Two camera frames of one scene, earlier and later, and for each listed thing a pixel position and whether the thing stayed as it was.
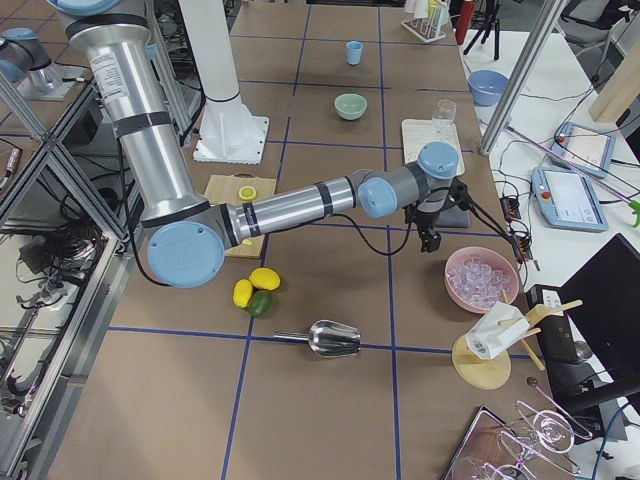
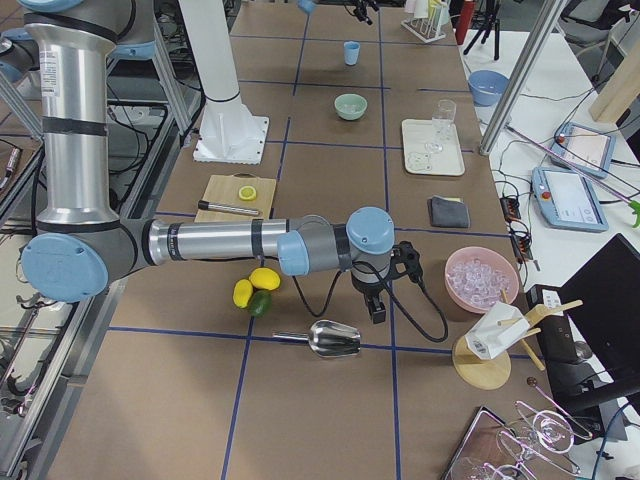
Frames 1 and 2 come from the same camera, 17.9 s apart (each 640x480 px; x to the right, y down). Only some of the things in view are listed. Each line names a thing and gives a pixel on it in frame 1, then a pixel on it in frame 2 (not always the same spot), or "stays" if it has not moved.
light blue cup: x=354 y=52 stays
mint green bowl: x=351 y=106 stays
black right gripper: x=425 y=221 to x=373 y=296
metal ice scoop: x=326 y=338 stays
